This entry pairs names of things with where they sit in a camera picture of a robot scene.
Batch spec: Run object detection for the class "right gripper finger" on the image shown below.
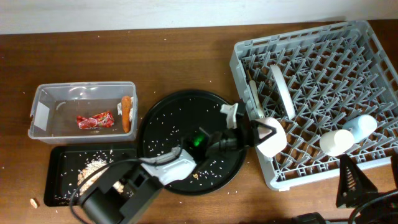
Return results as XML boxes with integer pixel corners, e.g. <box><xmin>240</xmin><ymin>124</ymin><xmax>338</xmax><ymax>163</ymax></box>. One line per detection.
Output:
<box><xmin>391</xmin><ymin>154</ymin><xmax>398</xmax><ymax>180</ymax></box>
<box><xmin>336</xmin><ymin>154</ymin><xmax>378</xmax><ymax>208</ymax></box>

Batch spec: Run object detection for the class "white plastic fork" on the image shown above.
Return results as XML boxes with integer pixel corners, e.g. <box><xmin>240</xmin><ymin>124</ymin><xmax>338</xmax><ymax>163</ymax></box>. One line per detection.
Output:
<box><xmin>249</xmin><ymin>80</ymin><xmax>265</xmax><ymax>118</ymax></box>

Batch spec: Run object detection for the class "pink bowl with scraps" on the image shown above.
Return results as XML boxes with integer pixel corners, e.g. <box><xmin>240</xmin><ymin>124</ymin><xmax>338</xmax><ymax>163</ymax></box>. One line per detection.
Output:
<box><xmin>256</xmin><ymin>117</ymin><xmax>287</xmax><ymax>157</ymax></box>

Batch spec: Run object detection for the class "white round plate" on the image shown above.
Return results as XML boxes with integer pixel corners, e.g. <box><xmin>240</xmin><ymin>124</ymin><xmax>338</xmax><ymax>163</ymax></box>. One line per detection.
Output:
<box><xmin>270</xmin><ymin>65</ymin><xmax>295</xmax><ymax>119</ymax></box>

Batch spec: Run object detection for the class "white cup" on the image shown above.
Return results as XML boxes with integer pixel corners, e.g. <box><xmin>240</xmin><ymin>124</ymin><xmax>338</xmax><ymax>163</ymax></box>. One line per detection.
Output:
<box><xmin>319</xmin><ymin>129</ymin><xmax>354</xmax><ymax>157</ymax></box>

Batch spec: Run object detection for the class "orange carrot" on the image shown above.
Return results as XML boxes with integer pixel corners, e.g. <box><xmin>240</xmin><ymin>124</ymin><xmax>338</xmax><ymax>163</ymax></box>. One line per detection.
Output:
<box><xmin>121</xmin><ymin>96</ymin><xmax>131</xmax><ymax>133</ymax></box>

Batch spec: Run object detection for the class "red snack wrapper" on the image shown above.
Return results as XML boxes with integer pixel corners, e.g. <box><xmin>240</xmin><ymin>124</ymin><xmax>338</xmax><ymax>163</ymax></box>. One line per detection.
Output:
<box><xmin>76</xmin><ymin>111</ymin><xmax>114</xmax><ymax>129</ymax></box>

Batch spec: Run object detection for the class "white tissue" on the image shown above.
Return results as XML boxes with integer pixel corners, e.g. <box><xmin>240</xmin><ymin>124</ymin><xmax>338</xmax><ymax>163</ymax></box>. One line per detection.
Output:
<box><xmin>117</xmin><ymin>97</ymin><xmax>134</xmax><ymax>121</ymax></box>

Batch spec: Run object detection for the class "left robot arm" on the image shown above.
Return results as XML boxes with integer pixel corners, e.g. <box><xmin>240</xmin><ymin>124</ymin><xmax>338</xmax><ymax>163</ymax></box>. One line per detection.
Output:
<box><xmin>69</xmin><ymin>103</ymin><xmax>280</xmax><ymax>224</ymax></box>

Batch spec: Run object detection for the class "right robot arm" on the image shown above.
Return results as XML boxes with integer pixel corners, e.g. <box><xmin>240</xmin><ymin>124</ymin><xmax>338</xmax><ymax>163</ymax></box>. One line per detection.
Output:
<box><xmin>336</xmin><ymin>154</ymin><xmax>397</xmax><ymax>223</ymax></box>

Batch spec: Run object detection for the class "grey dishwasher rack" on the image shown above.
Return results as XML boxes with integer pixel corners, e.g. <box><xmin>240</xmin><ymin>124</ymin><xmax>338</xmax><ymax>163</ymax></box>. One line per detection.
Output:
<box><xmin>229</xmin><ymin>21</ymin><xmax>397</xmax><ymax>191</ymax></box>

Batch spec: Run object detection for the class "light blue cup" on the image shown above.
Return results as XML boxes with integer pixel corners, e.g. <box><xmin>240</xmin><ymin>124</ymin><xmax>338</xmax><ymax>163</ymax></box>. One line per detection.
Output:
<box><xmin>343</xmin><ymin>114</ymin><xmax>377</xmax><ymax>143</ymax></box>

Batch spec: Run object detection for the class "black object at bottom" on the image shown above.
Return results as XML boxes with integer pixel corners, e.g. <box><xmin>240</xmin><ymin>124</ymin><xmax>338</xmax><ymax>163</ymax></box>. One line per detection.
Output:
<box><xmin>291</xmin><ymin>212</ymin><xmax>326</xmax><ymax>224</ymax></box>

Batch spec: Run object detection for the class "round black serving tray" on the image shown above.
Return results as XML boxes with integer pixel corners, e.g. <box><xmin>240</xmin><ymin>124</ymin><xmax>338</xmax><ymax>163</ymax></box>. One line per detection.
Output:
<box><xmin>137</xmin><ymin>90</ymin><xmax>246</xmax><ymax>196</ymax></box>

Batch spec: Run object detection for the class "food scraps pile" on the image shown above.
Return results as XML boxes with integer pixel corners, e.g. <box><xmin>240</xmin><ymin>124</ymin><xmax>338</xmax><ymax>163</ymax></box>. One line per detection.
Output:
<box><xmin>77</xmin><ymin>159</ymin><xmax>124</xmax><ymax>195</ymax></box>

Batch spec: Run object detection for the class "clear plastic bin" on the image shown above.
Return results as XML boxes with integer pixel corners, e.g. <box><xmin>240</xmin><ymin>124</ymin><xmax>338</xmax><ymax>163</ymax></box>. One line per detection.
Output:
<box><xmin>28</xmin><ymin>82</ymin><xmax>138</xmax><ymax>144</ymax></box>

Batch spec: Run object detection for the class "black rectangular tray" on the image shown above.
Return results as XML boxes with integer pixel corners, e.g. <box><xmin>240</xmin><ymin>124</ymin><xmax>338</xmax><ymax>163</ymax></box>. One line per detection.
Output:
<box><xmin>44</xmin><ymin>143</ymin><xmax>136</xmax><ymax>207</ymax></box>

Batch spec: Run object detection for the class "peanut on table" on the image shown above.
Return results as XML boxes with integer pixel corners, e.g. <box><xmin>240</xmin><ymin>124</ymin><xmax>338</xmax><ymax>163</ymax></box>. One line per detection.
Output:
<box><xmin>30</xmin><ymin>198</ymin><xmax>38</xmax><ymax>208</ymax></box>

